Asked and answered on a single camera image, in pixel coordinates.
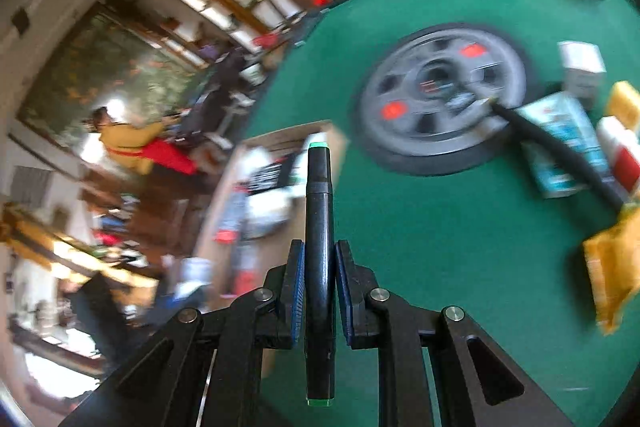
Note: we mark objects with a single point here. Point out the red plastic bag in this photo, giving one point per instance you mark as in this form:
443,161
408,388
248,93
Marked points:
266,40

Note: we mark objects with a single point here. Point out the small white and brown carton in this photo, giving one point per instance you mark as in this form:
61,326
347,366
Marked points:
582,67

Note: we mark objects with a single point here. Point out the round grey table control disc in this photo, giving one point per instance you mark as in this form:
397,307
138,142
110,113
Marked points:
440,107

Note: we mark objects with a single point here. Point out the yellow and white bottle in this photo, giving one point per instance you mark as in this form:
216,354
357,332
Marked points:
625,104

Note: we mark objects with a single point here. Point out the green-capped black marker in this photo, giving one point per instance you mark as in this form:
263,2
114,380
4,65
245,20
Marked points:
320,207

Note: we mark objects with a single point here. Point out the floral wall painting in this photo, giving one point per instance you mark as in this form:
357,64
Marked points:
100,72

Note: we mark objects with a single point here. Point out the clear plastic box red contents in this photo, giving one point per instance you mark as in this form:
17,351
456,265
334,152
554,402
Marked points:
243,278

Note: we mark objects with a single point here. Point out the teal patterned tube white cap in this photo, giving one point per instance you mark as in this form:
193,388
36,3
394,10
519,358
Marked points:
550,117

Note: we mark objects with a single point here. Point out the brown cardboard box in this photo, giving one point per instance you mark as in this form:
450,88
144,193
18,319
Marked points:
220,207

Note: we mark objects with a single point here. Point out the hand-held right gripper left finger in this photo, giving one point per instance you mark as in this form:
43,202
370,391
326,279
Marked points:
295,292

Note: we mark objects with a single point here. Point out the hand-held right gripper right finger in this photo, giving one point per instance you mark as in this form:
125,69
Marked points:
345,292

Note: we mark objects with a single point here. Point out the yellow packet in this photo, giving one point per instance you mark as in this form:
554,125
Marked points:
615,267

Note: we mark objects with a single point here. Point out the plastic bag with black label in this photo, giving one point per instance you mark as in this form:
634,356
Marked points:
270,179

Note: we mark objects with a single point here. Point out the white bottle red label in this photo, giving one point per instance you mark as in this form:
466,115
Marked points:
622,152

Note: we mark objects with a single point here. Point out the slim black pen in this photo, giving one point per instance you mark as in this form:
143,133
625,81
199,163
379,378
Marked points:
555,144

